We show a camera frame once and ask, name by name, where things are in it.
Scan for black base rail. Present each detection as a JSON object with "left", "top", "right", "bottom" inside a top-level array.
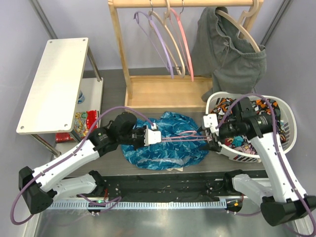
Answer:
[{"left": 76, "top": 171, "right": 254, "bottom": 202}]

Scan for white two-tier side table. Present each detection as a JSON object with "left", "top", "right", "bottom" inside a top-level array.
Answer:
[{"left": 16, "top": 38, "right": 103, "bottom": 157}]

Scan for pink plastic hanger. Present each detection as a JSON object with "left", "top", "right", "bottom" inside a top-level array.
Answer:
[{"left": 170, "top": 8, "right": 194, "bottom": 82}]

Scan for white slotted cable duct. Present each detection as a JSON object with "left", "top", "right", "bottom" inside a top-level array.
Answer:
[{"left": 48, "top": 199, "right": 227, "bottom": 210}]

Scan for white laundry basket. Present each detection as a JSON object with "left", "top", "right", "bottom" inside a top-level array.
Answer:
[{"left": 205, "top": 92, "right": 297, "bottom": 163}]

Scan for colourful patterned clothes in basket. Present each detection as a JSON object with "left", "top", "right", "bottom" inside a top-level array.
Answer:
[{"left": 209, "top": 98, "right": 287, "bottom": 155}]

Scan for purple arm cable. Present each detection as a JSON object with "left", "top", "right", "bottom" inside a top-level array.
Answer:
[
  {"left": 216, "top": 93, "right": 316, "bottom": 235},
  {"left": 9, "top": 106, "right": 158, "bottom": 226}
]

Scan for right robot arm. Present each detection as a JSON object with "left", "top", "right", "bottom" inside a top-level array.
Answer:
[{"left": 200, "top": 94, "right": 316, "bottom": 226}]

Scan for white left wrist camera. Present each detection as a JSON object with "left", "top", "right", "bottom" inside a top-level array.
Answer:
[{"left": 144, "top": 123, "right": 162, "bottom": 147}]

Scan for grey shorts on hanger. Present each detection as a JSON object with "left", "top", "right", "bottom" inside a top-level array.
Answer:
[{"left": 191, "top": 7, "right": 267, "bottom": 102}]

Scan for wooden clothes rack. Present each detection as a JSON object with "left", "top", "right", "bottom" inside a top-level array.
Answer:
[{"left": 108, "top": 0, "right": 263, "bottom": 113}]

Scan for pink wire hanger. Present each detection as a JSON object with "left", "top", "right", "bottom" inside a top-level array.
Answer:
[{"left": 161, "top": 130, "right": 210, "bottom": 142}]

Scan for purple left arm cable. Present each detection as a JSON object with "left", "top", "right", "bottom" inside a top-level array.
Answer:
[{"left": 9, "top": 106, "right": 158, "bottom": 226}]

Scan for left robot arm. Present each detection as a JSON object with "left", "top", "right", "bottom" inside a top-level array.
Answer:
[{"left": 13, "top": 109, "right": 157, "bottom": 215}]

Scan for blue patterned shorts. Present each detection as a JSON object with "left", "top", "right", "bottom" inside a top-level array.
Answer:
[{"left": 121, "top": 112, "right": 209, "bottom": 170}]

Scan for red colourful book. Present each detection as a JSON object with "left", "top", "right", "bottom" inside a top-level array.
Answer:
[{"left": 55, "top": 110, "right": 99, "bottom": 143}]

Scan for light wooden hanger with shorts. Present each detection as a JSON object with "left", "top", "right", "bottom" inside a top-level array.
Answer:
[{"left": 217, "top": 0, "right": 262, "bottom": 53}]

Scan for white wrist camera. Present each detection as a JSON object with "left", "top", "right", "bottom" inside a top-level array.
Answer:
[
  {"left": 202, "top": 114, "right": 219, "bottom": 142},
  {"left": 144, "top": 123, "right": 162, "bottom": 147}
]

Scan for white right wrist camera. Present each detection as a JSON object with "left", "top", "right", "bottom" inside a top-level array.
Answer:
[{"left": 202, "top": 114, "right": 219, "bottom": 142}]

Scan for purple plastic hanger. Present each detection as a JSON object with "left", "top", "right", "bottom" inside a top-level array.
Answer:
[{"left": 133, "top": 11, "right": 175, "bottom": 79}]

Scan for beige wooden hanger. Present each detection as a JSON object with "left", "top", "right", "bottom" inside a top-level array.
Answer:
[{"left": 148, "top": 0, "right": 186, "bottom": 78}]

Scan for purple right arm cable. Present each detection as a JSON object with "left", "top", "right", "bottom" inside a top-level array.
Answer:
[{"left": 216, "top": 93, "right": 316, "bottom": 235}]

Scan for blue white cup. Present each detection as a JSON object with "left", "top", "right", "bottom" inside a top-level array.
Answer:
[{"left": 77, "top": 90, "right": 85, "bottom": 104}]

